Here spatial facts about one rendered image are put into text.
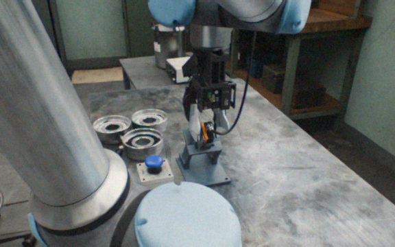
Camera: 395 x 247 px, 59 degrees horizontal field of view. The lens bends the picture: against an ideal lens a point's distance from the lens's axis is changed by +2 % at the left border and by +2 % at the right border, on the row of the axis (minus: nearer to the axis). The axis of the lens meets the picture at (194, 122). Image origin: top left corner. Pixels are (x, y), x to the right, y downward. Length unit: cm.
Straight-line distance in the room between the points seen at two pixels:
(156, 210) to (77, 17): 376
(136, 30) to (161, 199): 344
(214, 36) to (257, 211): 36
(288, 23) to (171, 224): 28
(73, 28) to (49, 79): 380
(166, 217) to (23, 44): 22
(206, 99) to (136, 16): 314
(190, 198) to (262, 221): 34
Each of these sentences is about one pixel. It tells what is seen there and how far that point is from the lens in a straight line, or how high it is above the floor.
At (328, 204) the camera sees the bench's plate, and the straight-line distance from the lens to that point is 80.
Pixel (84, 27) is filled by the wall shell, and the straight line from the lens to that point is 410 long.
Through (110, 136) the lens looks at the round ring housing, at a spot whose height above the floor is 83.
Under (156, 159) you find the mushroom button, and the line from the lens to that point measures 75.
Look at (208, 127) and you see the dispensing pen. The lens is 72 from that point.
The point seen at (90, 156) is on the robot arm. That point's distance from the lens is 37.
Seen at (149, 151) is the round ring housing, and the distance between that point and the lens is 87.
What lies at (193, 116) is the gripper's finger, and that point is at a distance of 72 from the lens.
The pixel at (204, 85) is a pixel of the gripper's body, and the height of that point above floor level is 105.
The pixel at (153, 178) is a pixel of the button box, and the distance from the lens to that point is 75.
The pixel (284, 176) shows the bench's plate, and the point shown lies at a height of 80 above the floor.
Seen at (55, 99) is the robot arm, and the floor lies 117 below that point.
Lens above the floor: 129
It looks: 28 degrees down
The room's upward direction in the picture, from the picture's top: straight up
